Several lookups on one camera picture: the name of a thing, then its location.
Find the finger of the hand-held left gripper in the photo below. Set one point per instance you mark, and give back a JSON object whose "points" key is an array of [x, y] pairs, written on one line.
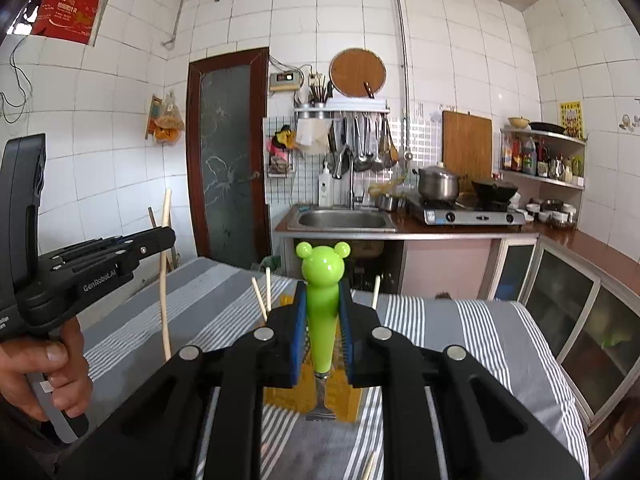
{"points": [[150, 242]]}

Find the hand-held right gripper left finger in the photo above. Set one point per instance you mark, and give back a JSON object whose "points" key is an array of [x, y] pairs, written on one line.
{"points": [[299, 332]]}

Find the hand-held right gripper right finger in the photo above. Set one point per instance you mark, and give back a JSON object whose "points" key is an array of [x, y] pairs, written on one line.
{"points": [[346, 340]]}

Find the long curved wooden chopstick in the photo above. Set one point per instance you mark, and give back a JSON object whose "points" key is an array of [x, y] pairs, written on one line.
{"points": [[165, 310]]}

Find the yellow plastic utensil holder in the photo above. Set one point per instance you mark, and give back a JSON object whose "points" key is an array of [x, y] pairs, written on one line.
{"points": [[285, 402]]}

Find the row of hanging kitchen utensils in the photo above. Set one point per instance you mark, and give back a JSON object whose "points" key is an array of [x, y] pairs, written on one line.
{"points": [[365, 145]]}

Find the person's left hand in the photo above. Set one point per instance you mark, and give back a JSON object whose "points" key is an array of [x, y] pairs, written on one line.
{"points": [[30, 360]]}

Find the brown wooden stick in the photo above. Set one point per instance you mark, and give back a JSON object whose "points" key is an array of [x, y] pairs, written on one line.
{"points": [[152, 216]]}

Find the pale wooden chopstick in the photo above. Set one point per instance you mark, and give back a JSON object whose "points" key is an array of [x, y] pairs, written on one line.
{"points": [[367, 467], [259, 297], [376, 292]]}

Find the grey striped tablecloth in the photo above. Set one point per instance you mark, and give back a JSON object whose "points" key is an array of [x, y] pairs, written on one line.
{"points": [[450, 320]]}

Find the dark wooden glass door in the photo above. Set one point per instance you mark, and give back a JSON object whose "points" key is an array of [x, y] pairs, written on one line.
{"points": [[225, 160]]}

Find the stainless steel sink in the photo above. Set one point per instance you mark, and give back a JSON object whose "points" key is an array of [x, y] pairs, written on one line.
{"points": [[340, 219]]}

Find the hanging plastic bags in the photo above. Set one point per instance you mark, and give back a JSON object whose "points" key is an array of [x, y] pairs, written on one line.
{"points": [[167, 117]]}

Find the small steel pot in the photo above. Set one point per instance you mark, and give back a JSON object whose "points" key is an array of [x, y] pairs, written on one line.
{"points": [[390, 202]]}

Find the white soap bottle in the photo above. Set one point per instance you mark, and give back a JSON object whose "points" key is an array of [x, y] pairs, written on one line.
{"points": [[325, 187]]}

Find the metal faucet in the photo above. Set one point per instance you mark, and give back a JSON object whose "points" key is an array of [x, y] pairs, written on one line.
{"points": [[352, 185]]}

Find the yellow and red hanging cloths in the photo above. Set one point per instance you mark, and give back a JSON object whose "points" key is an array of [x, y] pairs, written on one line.
{"points": [[281, 139]]}

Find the steel gas stove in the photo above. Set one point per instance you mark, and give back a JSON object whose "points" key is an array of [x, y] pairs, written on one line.
{"points": [[465, 216]]}

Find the steel pot with lid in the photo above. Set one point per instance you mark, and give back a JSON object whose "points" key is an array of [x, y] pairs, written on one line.
{"points": [[438, 185]]}

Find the white hanging bag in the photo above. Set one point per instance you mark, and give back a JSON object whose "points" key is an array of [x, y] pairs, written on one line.
{"points": [[311, 135]]}

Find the black wok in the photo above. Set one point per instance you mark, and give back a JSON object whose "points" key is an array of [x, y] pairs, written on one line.
{"points": [[495, 190]]}

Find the glass-door kitchen cabinet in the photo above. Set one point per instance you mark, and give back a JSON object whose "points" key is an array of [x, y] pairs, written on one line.
{"points": [[560, 285]]}

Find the bundle of dark chopsticks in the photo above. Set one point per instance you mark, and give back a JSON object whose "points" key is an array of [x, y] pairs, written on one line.
{"points": [[320, 91]]}

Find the rectangular wooden cutting board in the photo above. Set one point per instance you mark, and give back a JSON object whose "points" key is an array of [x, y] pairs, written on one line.
{"points": [[467, 145]]}

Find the cluster of small bowls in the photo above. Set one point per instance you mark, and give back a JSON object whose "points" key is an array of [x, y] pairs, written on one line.
{"points": [[552, 212]]}

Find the red cardboard box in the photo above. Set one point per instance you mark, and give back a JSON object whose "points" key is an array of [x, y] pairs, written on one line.
{"points": [[65, 10]]}

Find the row of condiment bottles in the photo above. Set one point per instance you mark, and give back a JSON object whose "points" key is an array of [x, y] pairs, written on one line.
{"points": [[522, 157]]}

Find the kitchen counter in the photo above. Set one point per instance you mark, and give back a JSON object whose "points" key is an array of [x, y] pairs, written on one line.
{"points": [[590, 245]]}

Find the round wooden board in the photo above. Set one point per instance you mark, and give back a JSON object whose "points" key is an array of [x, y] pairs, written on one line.
{"points": [[355, 72]]}

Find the beige bowl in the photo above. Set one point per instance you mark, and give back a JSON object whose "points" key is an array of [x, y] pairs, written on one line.
{"points": [[518, 122]]}

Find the metal corner shelf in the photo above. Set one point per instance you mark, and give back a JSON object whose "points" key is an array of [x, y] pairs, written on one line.
{"points": [[550, 138]]}

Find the black pan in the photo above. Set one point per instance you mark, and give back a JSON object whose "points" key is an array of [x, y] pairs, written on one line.
{"points": [[547, 127]]}

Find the wall controller box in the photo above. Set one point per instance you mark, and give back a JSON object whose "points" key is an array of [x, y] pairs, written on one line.
{"points": [[285, 80]]}

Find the metal wall rack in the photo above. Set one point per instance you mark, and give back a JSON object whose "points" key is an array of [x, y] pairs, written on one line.
{"points": [[340, 109]]}

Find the metal wall pipe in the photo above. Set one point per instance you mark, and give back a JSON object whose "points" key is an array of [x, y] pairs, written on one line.
{"points": [[402, 35]]}

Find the yellow wall poster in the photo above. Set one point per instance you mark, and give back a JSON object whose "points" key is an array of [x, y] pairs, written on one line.
{"points": [[571, 120]]}

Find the wall decals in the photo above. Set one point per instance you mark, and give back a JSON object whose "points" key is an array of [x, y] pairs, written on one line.
{"points": [[629, 122]]}

